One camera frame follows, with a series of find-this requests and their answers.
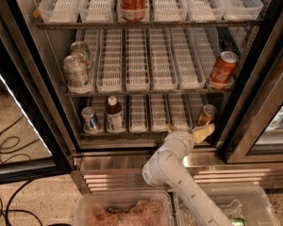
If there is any right clear plastic bin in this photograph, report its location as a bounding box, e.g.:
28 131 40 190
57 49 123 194
173 183 280 226

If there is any blue silver can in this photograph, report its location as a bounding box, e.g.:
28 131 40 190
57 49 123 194
81 107 101 134

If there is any orange soda can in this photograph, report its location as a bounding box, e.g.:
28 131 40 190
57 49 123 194
196 105 217 126

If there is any right closed fridge door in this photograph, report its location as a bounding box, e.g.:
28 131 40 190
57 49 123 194
221 0 283 164

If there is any green can in bin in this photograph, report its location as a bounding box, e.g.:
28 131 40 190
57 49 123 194
231 218 246 226

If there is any red cola bottle top shelf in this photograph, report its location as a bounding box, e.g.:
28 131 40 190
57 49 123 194
118 0 145 22

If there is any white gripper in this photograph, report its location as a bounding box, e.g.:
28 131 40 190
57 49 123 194
162 123 215 158

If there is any steel fridge base grille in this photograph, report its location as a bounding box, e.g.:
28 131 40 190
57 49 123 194
71 150 283 194

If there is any front silver green can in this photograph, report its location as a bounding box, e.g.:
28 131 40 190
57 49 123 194
63 55 90 88

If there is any clear plastic bin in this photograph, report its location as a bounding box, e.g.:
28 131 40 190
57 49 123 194
73 190 175 226
173 183 280 226

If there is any middle wire shelf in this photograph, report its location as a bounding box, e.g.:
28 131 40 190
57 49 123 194
65 89 232 97

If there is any top wire shelf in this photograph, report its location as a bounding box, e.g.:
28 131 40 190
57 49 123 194
35 20 262 30

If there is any red cola can middle shelf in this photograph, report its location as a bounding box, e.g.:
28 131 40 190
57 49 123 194
209 51 238 89

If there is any brown bottle white cap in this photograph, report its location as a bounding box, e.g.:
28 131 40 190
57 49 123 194
106 96 125 132

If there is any rear silver green can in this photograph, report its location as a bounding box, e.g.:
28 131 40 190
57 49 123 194
70 40 92 71

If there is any black floor cable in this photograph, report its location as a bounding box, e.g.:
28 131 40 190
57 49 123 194
0 94 45 226

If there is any open glass fridge door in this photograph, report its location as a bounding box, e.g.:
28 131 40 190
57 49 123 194
0 0 74 185

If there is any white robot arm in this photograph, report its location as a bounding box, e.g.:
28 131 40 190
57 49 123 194
142 123 233 226

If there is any left clear plastic bin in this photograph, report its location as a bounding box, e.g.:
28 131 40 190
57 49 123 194
73 190 175 226

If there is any bottom wire shelf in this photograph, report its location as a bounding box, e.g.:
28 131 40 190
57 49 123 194
81 132 169 140

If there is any wire shelf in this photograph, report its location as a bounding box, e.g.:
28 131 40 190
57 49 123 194
65 89 232 97
35 20 262 30
81 132 169 140

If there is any silver green can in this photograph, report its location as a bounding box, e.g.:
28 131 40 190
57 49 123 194
70 40 92 71
63 55 90 88

